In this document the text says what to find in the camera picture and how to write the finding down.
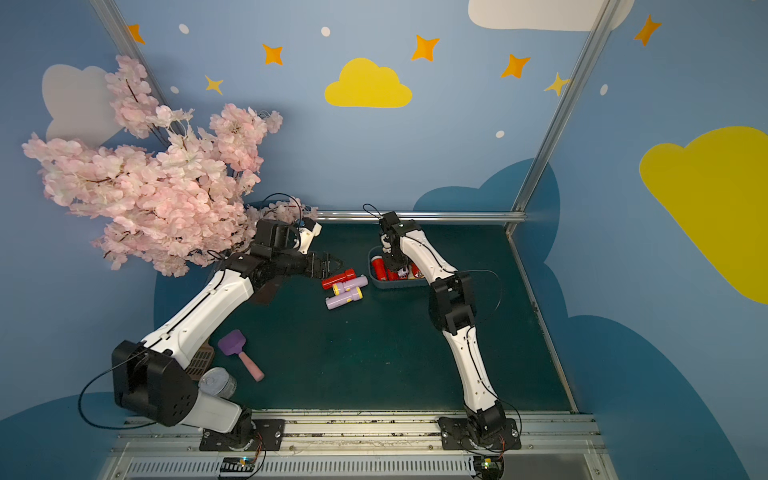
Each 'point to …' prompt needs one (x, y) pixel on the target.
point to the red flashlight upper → (347, 275)
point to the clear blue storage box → (415, 283)
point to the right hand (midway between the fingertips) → (404, 260)
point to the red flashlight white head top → (379, 267)
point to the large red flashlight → (392, 276)
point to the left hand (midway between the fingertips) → (331, 257)
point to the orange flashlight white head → (415, 271)
